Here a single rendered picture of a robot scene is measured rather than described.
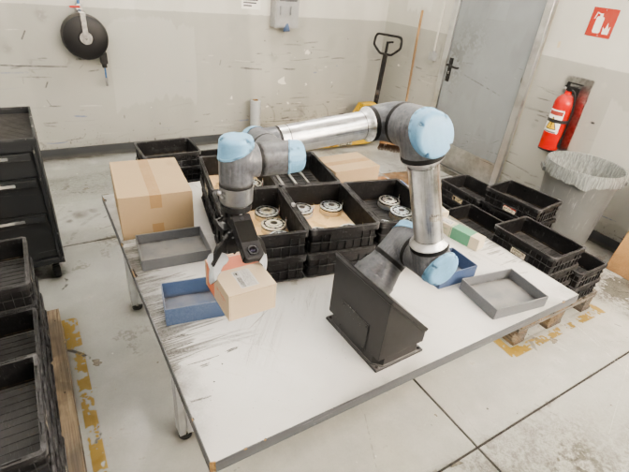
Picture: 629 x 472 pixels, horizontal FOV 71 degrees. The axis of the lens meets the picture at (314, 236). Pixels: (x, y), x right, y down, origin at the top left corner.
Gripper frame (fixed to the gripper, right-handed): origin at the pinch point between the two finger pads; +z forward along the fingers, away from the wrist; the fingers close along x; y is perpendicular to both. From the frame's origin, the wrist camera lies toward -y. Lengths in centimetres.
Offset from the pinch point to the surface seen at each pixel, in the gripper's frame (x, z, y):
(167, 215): -5, 30, 92
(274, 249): -31, 23, 40
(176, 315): 8.5, 35.2, 33.6
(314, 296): -42, 39, 27
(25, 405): 56, 60, 40
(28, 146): 42, 23, 177
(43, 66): 23, 23, 381
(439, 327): -74, 40, -7
